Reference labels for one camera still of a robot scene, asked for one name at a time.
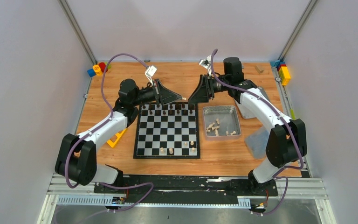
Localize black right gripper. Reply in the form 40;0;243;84
188;74;231;104

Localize metal tin box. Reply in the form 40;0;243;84
202;105;241;141

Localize black white chessboard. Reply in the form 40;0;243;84
133;102;201;159

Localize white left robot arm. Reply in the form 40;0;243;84
55;79;182;193

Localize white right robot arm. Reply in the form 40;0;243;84
189;56;307;195

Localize yellow triangular plastic stand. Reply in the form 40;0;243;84
106;128;127;148

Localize small wooden block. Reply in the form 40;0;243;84
255;65;264;74

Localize blue plastic bag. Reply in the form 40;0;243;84
244;126;269;159

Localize coloured toy cylinders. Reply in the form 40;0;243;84
87;62;111;77

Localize coloured toy brick stack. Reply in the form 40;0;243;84
270;60;291;86

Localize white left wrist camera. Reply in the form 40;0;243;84
145;65;157;83

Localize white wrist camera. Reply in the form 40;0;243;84
145;65;157;83
199;55;212;70

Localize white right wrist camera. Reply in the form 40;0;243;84
199;55;212;70

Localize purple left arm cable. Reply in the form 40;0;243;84
64;53;155;213

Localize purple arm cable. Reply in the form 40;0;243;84
64;53;155;213
210;49;305;217

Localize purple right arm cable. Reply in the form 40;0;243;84
210;49;305;217

